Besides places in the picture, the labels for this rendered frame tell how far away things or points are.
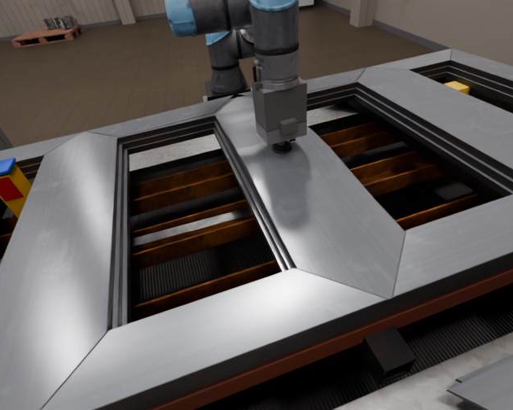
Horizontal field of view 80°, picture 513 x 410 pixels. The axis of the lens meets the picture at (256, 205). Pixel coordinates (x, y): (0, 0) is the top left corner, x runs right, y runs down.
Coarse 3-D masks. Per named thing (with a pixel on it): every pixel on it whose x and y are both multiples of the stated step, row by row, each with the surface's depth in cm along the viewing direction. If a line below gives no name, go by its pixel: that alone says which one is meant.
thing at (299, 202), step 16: (336, 176) 57; (352, 176) 57; (272, 192) 56; (288, 192) 55; (304, 192) 55; (320, 192) 55; (336, 192) 54; (352, 192) 54; (368, 192) 54; (272, 208) 53; (288, 208) 53; (304, 208) 52; (320, 208) 52; (336, 208) 52; (288, 224) 50
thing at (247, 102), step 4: (240, 100) 91; (244, 100) 91; (248, 100) 91; (252, 100) 90; (228, 104) 90; (232, 104) 90; (236, 104) 89; (240, 104) 89; (244, 104) 89; (248, 104) 88; (252, 104) 88; (224, 108) 88; (228, 108) 88; (232, 108) 87; (236, 108) 87; (240, 108) 87; (220, 112) 86; (224, 112) 86
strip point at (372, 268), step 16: (384, 240) 46; (400, 240) 46; (336, 256) 45; (352, 256) 45; (368, 256) 44; (384, 256) 44; (400, 256) 44; (320, 272) 43; (336, 272) 43; (352, 272) 43; (368, 272) 42; (384, 272) 42; (368, 288) 40; (384, 288) 40
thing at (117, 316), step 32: (448, 64) 99; (320, 96) 92; (352, 96) 94; (512, 96) 83; (160, 128) 83; (192, 128) 85; (416, 128) 74; (32, 160) 78; (128, 160) 79; (448, 160) 67; (480, 160) 61; (128, 192) 69; (256, 192) 58; (512, 192) 56; (128, 224) 60; (128, 256) 54; (288, 256) 47; (512, 256) 43; (128, 288) 49; (448, 288) 43; (128, 320) 45; (352, 320) 40; (256, 352) 37; (288, 352) 40; (192, 384) 37
